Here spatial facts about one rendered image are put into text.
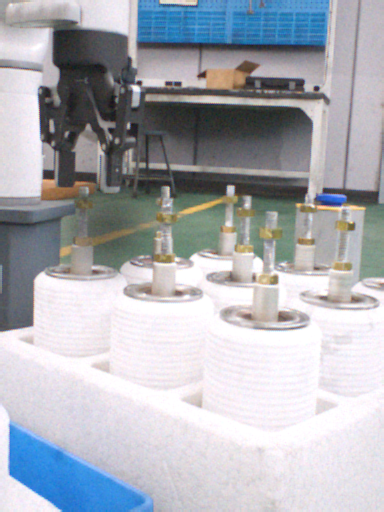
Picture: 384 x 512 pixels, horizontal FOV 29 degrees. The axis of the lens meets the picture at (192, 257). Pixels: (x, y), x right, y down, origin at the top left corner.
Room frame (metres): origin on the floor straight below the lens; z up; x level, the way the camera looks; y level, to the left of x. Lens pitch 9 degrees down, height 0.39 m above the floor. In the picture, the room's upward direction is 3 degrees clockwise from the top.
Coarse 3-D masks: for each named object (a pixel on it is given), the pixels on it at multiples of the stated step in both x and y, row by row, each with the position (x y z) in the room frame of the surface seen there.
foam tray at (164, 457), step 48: (0, 336) 0.75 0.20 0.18; (0, 384) 0.71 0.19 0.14; (48, 384) 0.66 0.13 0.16; (96, 384) 0.62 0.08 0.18; (192, 384) 0.62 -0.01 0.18; (48, 432) 0.66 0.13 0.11; (96, 432) 0.61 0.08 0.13; (144, 432) 0.57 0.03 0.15; (192, 432) 0.54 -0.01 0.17; (240, 432) 0.52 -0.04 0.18; (288, 432) 0.53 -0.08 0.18; (336, 432) 0.54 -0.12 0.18; (144, 480) 0.57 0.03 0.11; (192, 480) 0.54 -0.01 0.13; (240, 480) 0.51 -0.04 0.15; (288, 480) 0.49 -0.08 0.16; (336, 480) 0.54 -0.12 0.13
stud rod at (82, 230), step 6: (84, 192) 0.75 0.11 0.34; (84, 198) 0.75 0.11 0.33; (84, 210) 0.75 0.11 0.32; (78, 216) 0.75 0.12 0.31; (84, 216) 0.75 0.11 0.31; (78, 222) 0.75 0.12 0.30; (84, 222) 0.75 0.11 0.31; (78, 228) 0.75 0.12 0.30; (84, 228) 0.75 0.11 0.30; (78, 234) 0.75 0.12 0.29; (84, 234) 0.75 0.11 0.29
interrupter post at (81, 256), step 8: (72, 248) 0.74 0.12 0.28; (80, 248) 0.74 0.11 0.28; (88, 248) 0.74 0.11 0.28; (72, 256) 0.74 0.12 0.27; (80, 256) 0.74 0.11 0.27; (88, 256) 0.74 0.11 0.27; (72, 264) 0.74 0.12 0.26; (80, 264) 0.74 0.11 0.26; (88, 264) 0.74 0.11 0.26; (72, 272) 0.74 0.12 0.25; (80, 272) 0.74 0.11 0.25; (88, 272) 0.74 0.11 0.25
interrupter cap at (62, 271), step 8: (64, 264) 0.78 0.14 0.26; (96, 264) 0.79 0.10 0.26; (48, 272) 0.73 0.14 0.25; (56, 272) 0.73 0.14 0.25; (64, 272) 0.75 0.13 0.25; (96, 272) 0.76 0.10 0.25; (104, 272) 0.75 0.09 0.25; (112, 272) 0.75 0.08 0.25; (80, 280) 0.71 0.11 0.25; (88, 280) 0.72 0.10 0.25
